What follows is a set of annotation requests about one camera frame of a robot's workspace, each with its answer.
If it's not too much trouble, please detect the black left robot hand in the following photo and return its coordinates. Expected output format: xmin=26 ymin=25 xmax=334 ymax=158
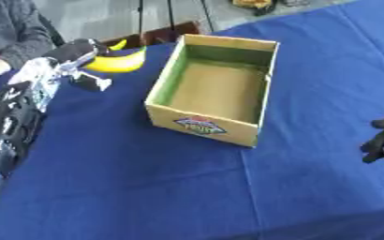
xmin=39 ymin=37 xmax=113 ymax=93

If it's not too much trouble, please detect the yellow toy banana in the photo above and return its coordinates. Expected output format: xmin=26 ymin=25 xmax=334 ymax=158
xmin=83 ymin=38 xmax=148 ymax=74

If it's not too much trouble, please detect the tan cardboard box green inside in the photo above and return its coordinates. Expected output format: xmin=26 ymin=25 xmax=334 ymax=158
xmin=142 ymin=33 xmax=283 ymax=148

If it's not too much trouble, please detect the person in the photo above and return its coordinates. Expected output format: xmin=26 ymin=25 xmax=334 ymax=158
xmin=0 ymin=0 xmax=66 ymax=70

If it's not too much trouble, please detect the brown wooden base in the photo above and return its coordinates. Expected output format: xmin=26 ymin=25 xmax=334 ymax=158
xmin=98 ymin=21 xmax=204 ymax=49

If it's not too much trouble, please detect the black tripod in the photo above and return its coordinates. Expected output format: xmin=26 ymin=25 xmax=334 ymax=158
xmin=136 ymin=0 xmax=217 ymax=43

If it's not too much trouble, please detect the yellow and black bag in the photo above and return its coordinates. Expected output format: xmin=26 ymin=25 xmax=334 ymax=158
xmin=231 ymin=0 xmax=283 ymax=17

